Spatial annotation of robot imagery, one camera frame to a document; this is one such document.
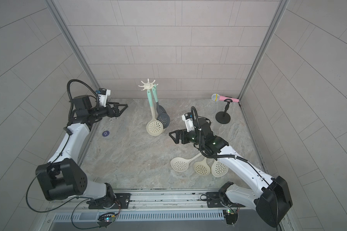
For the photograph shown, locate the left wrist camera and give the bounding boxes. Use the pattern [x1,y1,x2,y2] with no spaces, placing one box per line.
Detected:
[96,88,111,107]

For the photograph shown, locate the grey skimmer green handle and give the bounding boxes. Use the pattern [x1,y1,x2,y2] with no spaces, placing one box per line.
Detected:
[152,85,170,129]

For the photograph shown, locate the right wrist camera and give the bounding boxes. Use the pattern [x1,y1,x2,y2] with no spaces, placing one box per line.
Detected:
[182,112,195,132]

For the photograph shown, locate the cream skimmer green handle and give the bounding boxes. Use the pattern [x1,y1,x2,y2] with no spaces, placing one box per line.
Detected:
[146,90,163,136]

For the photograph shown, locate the left green circuit board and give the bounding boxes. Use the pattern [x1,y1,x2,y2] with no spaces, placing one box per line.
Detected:
[97,212,116,227]

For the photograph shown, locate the purple round sticker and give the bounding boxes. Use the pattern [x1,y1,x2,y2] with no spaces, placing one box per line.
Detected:
[102,131,110,137]

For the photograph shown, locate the pink toy microphone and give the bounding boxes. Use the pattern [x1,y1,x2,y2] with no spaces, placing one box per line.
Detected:
[211,93,239,103]

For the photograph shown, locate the right green circuit board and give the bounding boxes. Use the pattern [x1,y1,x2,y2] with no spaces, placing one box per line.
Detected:
[223,209,239,226]

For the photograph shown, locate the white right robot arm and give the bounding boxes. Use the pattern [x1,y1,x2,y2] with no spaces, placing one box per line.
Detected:
[169,113,293,228]

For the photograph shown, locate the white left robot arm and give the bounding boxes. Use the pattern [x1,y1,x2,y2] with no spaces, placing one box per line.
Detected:
[35,79,128,209]

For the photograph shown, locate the green circuit board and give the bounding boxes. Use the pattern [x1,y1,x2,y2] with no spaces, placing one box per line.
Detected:
[97,212,116,227]
[223,209,239,226]

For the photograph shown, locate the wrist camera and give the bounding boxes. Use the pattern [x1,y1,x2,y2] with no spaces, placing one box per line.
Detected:
[182,112,195,132]
[96,88,111,107]

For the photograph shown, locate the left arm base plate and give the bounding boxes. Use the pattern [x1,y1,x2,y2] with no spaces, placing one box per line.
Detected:
[86,193,131,209]

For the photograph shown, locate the aluminium mounting rail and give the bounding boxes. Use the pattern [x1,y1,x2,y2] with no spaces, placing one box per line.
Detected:
[39,187,263,231]

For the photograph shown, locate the cream utensil rack stand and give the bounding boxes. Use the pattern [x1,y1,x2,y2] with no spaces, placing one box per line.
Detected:
[139,79,164,136]

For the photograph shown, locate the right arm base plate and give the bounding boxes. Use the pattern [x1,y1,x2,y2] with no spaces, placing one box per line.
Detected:
[203,192,228,209]

